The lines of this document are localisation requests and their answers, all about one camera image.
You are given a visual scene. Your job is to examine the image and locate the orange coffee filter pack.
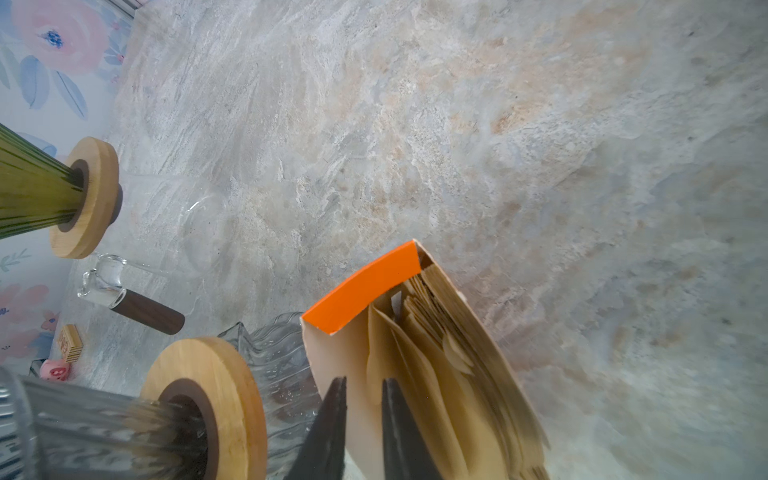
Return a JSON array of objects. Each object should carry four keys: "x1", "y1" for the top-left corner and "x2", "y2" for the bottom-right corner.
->
[{"x1": 301, "y1": 240, "x2": 548, "y2": 479}]

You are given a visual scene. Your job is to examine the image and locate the clear glass server wooden handle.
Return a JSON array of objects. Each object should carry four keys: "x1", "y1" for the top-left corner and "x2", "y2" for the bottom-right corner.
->
[{"x1": 77, "y1": 172, "x2": 235, "y2": 335}]

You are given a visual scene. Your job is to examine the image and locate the wooden dripper ring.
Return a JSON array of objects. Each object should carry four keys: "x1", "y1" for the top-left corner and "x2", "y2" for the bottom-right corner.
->
[
  {"x1": 139, "y1": 337, "x2": 269, "y2": 480},
  {"x1": 49, "y1": 136, "x2": 124, "y2": 260}
]

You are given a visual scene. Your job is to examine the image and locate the green glass dripper cone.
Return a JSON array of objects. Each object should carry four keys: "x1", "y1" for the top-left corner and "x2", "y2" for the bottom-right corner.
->
[{"x1": 1, "y1": 126, "x2": 85, "y2": 239}]

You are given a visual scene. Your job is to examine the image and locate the pink pig toy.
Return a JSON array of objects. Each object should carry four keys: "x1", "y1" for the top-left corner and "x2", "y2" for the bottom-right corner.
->
[{"x1": 39, "y1": 359, "x2": 72, "y2": 381}]

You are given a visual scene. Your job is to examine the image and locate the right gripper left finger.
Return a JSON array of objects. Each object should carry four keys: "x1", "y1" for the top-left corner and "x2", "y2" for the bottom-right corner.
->
[{"x1": 285, "y1": 377, "x2": 347, "y2": 480}]

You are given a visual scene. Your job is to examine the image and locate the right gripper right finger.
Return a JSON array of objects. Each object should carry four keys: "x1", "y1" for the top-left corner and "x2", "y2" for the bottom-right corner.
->
[{"x1": 382, "y1": 378, "x2": 443, "y2": 480}]

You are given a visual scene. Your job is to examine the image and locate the grey glass carafe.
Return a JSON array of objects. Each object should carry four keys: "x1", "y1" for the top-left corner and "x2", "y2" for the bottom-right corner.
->
[{"x1": 219, "y1": 312, "x2": 322, "y2": 479}]

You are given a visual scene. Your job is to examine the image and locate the grey glass dripper cone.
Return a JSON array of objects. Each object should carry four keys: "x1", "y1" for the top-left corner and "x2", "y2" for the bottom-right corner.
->
[{"x1": 1, "y1": 369, "x2": 208, "y2": 479}]

